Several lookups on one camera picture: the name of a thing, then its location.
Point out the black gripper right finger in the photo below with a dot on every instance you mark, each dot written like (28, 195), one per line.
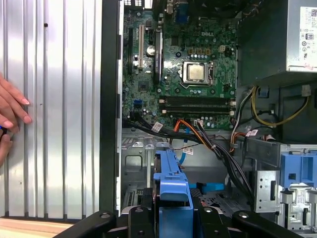
(210, 223)

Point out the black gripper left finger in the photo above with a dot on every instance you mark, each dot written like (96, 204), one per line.
(138, 223)

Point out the hard disk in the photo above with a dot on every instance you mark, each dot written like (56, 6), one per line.
(171, 186)

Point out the perforated metal disk bay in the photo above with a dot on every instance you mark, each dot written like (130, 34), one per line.
(133, 161)

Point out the person's hand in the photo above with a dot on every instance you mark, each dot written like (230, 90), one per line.
(12, 104)

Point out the silver optical drive cage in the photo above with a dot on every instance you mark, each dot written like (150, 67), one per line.
(265, 188)

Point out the blue plastic drive latch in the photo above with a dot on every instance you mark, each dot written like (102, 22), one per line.
(294, 163)

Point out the black RAM slot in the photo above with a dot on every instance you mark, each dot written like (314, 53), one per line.
(198, 98)

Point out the black open PC case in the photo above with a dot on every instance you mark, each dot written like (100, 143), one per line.
(109, 99)

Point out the black CPU socket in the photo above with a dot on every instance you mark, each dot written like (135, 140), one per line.
(184, 83)

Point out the silver CPU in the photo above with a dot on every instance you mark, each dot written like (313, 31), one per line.
(196, 72)

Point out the green motherboard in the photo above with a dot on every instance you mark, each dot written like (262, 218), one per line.
(223, 62)

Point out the black graphics card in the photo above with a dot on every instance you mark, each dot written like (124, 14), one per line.
(158, 57)

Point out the silver coin battery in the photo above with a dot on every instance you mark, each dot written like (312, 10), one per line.
(150, 50)

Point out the black expansion slot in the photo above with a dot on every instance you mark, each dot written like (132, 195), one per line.
(130, 49)

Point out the white expansion slot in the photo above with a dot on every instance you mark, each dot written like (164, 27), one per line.
(141, 47)

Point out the grey power supply unit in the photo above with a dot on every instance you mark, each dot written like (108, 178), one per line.
(267, 37)

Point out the blue VGA port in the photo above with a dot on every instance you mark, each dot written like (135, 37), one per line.
(180, 15)

